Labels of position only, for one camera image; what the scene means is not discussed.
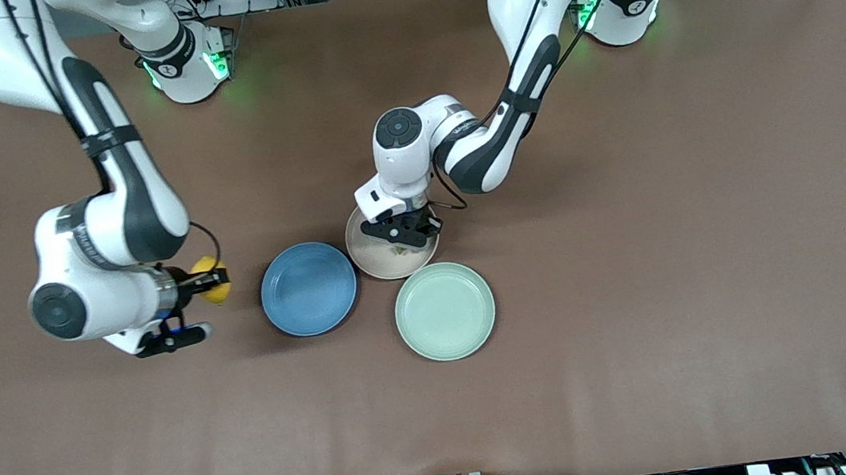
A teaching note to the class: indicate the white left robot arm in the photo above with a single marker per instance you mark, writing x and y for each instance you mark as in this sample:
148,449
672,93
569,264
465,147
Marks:
525,15

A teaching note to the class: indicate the brown table cover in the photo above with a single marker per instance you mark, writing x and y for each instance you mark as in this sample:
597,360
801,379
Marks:
649,371

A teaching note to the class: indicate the light green plate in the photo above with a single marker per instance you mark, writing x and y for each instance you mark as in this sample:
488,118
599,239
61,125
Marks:
445,311

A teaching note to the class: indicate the blue plate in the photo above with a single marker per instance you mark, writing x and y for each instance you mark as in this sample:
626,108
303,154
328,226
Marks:
308,289

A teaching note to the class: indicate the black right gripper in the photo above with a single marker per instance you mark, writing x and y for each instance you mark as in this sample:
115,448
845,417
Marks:
185,287

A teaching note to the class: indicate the green lettuce leaf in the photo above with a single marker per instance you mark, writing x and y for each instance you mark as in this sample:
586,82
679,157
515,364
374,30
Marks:
399,251

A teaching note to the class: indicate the yellow lemon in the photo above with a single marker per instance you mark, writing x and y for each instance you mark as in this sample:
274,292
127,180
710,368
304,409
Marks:
214,295

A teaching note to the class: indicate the beige plate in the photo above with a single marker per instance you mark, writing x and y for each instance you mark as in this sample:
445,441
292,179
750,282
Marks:
382,263

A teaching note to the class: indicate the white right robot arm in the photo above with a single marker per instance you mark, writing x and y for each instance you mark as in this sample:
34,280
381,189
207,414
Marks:
122,218

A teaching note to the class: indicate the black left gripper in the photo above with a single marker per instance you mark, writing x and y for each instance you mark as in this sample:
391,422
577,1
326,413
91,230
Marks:
421,214

